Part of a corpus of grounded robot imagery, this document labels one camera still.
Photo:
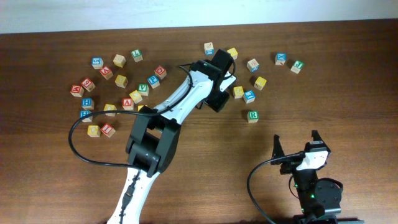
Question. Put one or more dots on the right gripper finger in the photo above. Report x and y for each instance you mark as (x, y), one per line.
(277, 151)
(316, 137)

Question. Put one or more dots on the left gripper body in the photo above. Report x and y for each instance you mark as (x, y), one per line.
(217, 101)

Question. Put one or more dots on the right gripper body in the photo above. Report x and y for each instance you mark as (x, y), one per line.
(290, 167)

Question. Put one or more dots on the yellow S block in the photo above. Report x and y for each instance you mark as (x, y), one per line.
(139, 107)

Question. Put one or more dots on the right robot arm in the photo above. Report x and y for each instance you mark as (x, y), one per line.
(319, 198)

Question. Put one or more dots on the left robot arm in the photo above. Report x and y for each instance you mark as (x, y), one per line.
(154, 136)

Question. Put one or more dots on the yellow block centre right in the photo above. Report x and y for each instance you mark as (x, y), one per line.
(238, 92)

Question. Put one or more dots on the blue E block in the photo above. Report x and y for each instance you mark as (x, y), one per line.
(249, 96)

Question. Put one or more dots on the green R block right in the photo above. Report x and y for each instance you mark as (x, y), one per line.
(253, 116)

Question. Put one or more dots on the wood block blue edge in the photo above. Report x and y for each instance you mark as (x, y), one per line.
(252, 65)

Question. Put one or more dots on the yellow block top right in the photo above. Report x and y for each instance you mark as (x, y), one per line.
(233, 52)

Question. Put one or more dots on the wood block blue side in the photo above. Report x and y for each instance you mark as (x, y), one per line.
(209, 48)

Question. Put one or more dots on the red Q block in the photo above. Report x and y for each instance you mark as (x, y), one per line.
(160, 72)

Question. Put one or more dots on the blue P block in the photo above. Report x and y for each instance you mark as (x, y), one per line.
(153, 81)

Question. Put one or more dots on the green J block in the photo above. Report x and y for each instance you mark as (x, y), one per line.
(297, 66)

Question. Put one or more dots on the blue X block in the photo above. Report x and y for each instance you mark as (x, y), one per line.
(280, 58)

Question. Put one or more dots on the green V block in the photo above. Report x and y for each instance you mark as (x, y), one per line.
(143, 89)

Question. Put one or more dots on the yellow C block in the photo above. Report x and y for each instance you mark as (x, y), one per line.
(135, 96)

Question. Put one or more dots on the red A block lower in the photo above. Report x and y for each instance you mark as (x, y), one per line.
(128, 104)

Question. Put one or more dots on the red a block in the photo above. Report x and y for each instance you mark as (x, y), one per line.
(128, 104)
(106, 72)

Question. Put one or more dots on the green L block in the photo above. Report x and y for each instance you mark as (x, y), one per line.
(137, 55)

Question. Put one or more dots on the yellow block upper left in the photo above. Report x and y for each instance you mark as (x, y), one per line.
(121, 81)

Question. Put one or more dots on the plain wood yellow block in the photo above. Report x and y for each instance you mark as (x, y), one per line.
(119, 60)

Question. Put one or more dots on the yellow O block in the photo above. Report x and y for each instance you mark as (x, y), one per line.
(110, 107)

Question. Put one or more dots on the red A block upper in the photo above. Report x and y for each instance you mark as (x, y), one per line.
(106, 72)

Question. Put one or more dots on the red I block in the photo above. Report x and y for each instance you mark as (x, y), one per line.
(108, 130)

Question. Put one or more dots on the blue 5 block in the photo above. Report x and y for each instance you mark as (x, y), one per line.
(97, 63)

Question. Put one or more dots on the yellow block bottom left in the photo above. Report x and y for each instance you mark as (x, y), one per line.
(94, 131)

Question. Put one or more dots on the blue H block upper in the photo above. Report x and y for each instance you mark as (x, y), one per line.
(87, 104)

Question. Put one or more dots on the blue h block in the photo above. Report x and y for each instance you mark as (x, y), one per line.
(84, 113)
(87, 104)

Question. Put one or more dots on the red 6 block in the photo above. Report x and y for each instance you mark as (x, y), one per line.
(88, 85)

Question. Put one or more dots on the blue H block lower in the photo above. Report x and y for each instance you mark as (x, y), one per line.
(84, 113)

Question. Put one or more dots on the red M block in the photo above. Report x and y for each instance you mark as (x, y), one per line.
(77, 90)

